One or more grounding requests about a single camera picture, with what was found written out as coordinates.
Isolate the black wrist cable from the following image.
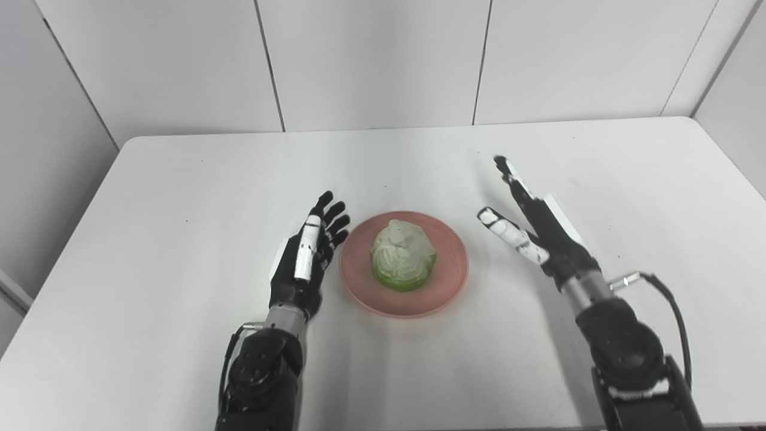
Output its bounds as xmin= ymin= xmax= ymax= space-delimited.
xmin=609 ymin=271 xmax=694 ymax=390
xmin=217 ymin=322 xmax=265 ymax=420

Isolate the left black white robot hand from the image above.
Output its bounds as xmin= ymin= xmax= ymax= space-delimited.
xmin=268 ymin=190 xmax=351 ymax=324

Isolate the pink plate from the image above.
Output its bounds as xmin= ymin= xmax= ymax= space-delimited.
xmin=339 ymin=210 xmax=470 ymax=319

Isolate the green white cabbage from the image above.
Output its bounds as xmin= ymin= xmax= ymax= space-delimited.
xmin=370 ymin=219 xmax=438 ymax=293

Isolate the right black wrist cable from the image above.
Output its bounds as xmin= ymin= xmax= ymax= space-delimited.
xmin=609 ymin=271 xmax=694 ymax=390

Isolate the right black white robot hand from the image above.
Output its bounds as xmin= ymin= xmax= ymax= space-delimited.
xmin=477 ymin=155 xmax=602 ymax=293

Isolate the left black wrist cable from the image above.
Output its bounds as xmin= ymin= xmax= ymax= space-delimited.
xmin=217 ymin=322 xmax=265 ymax=420

